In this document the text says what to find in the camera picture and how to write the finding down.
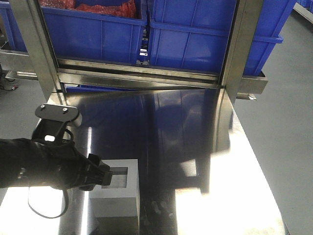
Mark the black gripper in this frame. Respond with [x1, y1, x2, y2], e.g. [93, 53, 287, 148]
[31, 140, 113, 191]

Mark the stainless steel shelf rack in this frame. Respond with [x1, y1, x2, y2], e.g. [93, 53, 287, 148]
[0, 0, 267, 104]

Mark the black cable loop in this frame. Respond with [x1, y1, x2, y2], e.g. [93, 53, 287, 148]
[27, 182, 69, 219]

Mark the gray hollow cube base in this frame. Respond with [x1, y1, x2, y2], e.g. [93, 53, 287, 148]
[89, 159, 140, 218]

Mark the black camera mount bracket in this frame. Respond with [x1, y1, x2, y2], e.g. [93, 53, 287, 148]
[31, 103, 82, 145]

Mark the blue bin far left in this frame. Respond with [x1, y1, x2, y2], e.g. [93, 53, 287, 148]
[0, 0, 27, 52]

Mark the blue bin with red contents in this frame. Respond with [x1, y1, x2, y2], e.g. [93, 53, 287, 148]
[42, 0, 147, 64]

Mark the red mesh bag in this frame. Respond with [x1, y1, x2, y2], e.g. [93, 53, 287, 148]
[39, 0, 137, 19]

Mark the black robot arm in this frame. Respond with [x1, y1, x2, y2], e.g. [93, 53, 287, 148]
[0, 139, 113, 191]

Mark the blue bin right on shelf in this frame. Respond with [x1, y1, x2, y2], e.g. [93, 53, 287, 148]
[148, 0, 295, 76]

